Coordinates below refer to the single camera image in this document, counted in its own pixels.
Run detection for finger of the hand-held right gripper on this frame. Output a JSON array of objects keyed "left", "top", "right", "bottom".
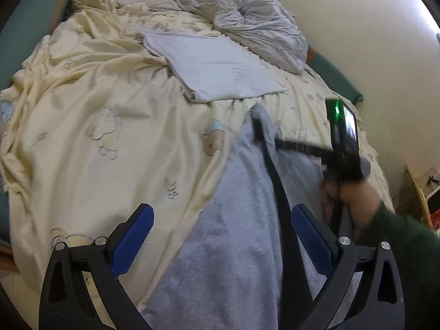
[{"left": 273, "top": 139, "right": 333, "bottom": 160}]

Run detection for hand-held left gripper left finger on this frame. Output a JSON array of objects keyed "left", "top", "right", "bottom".
[{"left": 39, "top": 203, "right": 155, "bottom": 330}]

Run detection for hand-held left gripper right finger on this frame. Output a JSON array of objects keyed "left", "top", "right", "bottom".
[{"left": 291, "top": 203, "right": 406, "bottom": 330}]

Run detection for grey shorts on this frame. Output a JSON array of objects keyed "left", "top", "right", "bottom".
[{"left": 141, "top": 102, "right": 356, "bottom": 330}]

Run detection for white printed t-shirt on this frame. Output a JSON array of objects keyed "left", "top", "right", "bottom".
[{"left": 140, "top": 29, "right": 288, "bottom": 103}]

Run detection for person's right forearm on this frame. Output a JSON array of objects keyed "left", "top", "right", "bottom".
[{"left": 354, "top": 201, "right": 440, "bottom": 330}]

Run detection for person's right hand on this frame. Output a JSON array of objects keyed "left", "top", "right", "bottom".
[{"left": 318, "top": 177, "right": 383, "bottom": 229}]

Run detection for wooden table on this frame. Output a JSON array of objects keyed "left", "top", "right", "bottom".
[{"left": 405, "top": 164, "right": 434, "bottom": 232}]

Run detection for grey crumpled quilt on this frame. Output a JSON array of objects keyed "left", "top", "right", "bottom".
[{"left": 157, "top": 0, "right": 309, "bottom": 75}]

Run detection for yellow cartoon-print bed sheet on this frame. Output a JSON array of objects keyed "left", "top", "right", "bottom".
[{"left": 0, "top": 0, "right": 396, "bottom": 312}]

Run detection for teal orange-striped mattress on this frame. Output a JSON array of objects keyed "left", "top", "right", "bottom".
[{"left": 0, "top": 0, "right": 365, "bottom": 244}]

